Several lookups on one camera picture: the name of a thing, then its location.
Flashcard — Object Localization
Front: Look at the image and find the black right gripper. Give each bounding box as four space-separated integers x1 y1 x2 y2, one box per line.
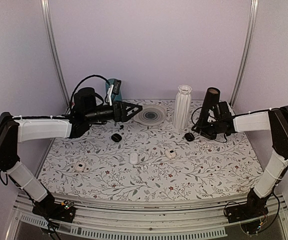
191 118 222 140

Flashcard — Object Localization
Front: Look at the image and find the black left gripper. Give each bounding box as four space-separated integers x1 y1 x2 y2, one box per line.
85 100 143 124

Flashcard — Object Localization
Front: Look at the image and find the black earbud case gold trim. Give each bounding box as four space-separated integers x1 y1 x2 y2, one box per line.
184 132 195 142

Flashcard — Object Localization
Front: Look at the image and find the beige earbud charging case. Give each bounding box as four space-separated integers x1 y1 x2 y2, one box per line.
164 149 177 159

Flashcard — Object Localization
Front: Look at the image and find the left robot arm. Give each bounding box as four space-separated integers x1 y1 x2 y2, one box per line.
0 87 143 217

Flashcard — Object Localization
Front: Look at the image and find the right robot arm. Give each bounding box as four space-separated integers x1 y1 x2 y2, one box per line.
191 101 288 218

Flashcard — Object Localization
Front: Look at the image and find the small black earbud case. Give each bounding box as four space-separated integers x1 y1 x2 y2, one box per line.
111 133 122 143

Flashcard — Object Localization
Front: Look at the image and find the white open earbud case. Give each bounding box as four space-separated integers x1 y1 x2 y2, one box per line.
75 162 86 172

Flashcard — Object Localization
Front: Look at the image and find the teal cup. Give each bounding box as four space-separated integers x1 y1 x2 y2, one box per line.
105 78 124 103

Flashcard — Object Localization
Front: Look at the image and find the grey spiral plate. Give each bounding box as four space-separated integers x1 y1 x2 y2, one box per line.
133 104 167 127

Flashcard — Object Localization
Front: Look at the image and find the white ribbed vase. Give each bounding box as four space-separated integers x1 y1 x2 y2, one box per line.
173 84 192 130

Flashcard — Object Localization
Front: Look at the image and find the floral patterned table mat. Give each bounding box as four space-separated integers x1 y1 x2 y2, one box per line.
38 100 263 202

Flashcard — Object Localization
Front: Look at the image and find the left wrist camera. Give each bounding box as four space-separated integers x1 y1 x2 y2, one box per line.
105 78 122 106

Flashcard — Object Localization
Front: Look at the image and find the aluminium front rail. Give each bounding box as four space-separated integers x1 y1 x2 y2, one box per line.
5 194 288 240

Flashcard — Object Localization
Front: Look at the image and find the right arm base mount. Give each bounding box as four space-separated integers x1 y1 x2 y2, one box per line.
223 189 270 235

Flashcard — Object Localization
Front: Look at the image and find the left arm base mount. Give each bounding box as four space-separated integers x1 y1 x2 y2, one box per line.
32 194 76 223

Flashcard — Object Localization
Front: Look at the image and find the right aluminium frame post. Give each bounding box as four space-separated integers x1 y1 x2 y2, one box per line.
229 0 259 108

